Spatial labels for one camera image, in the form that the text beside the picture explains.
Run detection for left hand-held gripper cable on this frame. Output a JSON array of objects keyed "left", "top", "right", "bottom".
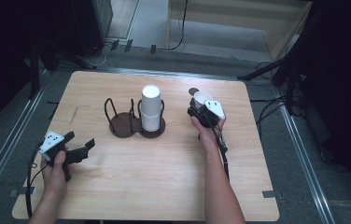
[{"left": 25, "top": 145, "right": 49, "bottom": 219}]

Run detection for brown double cup holder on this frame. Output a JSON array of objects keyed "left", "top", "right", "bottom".
[{"left": 103, "top": 97, "right": 167, "bottom": 139}]

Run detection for grey tape piece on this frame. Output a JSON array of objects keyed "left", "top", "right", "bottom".
[
  {"left": 8, "top": 186, "right": 37, "bottom": 198},
  {"left": 261, "top": 189, "right": 278, "bottom": 200}
]

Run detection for light wooden shelf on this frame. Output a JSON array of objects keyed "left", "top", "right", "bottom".
[{"left": 165, "top": 0, "right": 314, "bottom": 63}]

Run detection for hand-held gripper cable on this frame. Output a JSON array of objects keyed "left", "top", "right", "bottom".
[
  {"left": 202, "top": 111, "right": 231, "bottom": 182},
  {"left": 25, "top": 145, "right": 49, "bottom": 219}
]

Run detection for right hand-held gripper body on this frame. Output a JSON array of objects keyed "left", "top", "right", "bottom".
[{"left": 187, "top": 100, "right": 227, "bottom": 129}]

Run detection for person's right hand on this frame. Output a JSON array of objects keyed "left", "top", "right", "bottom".
[{"left": 190, "top": 116, "right": 227, "bottom": 151}]

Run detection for metal floor rail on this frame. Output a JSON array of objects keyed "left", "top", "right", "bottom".
[
  {"left": 0, "top": 69, "right": 50, "bottom": 217},
  {"left": 95, "top": 66, "right": 250, "bottom": 83},
  {"left": 274, "top": 88, "right": 337, "bottom": 224}
]

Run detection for black hanging cable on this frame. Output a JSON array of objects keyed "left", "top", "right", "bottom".
[{"left": 156, "top": 0, "right": 189, "bottom": 52}]

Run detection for white floor cable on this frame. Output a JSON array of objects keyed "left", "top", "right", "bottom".
[{"left": 81, "top": 42, "right": 111, "bottom": 68}]

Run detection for black tripod stand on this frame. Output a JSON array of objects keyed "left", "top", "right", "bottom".
[{"left": 237, "top": 46, "right": 304, "bottom": 117}]

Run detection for black metal stand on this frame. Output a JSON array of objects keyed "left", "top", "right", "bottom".
[{"left": 28, "top": 36, "right": 97, "bottom": 101}]

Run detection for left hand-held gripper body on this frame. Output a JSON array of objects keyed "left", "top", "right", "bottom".
[{"left": 38, "top": 130, "right": 90, "bottom": 183}]

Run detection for person's left hand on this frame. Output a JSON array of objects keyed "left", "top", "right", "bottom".
[{"left": 40, "top": 150, "right": 75, "bottom": 202}]

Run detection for black cabinet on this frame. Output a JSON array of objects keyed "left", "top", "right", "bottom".
[{"left": 70, "top": 0, "right": 114, "bottom": 59}]

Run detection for right hand-held gripper cable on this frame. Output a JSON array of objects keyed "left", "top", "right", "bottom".
[{"left": 202, "top": 111, "right": 231, "bottom": 182}]

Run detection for black floor cables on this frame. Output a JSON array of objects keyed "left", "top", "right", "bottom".
[{"left": 249, "top": 95, "right": 290, "bottom": 138}]

